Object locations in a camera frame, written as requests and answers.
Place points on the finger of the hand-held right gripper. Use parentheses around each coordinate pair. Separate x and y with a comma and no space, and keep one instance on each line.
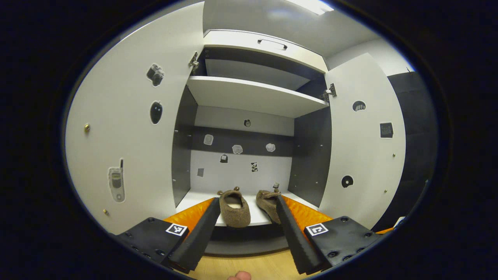
(386,230)

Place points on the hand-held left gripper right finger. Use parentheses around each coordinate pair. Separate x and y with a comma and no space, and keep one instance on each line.
(293,237)

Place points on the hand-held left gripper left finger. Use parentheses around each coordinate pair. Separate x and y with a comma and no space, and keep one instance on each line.
(202,237)

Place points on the brown fuzzy shoe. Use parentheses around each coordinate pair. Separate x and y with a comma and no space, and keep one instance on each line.
(266,204)
(235,217)

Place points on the white cabinet door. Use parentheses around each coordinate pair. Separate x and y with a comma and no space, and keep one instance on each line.
(128,147)
(362,155)

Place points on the white shoe cabinet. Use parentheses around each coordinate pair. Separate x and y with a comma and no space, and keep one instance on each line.
(253,97)

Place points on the white cabinet drawer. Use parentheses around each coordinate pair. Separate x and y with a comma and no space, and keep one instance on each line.
(233,41)

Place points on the black backdrop cloth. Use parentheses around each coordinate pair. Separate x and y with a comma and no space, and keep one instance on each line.
(416,136)

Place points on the ceiling light panel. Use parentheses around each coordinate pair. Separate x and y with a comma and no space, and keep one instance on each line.
(311,6)

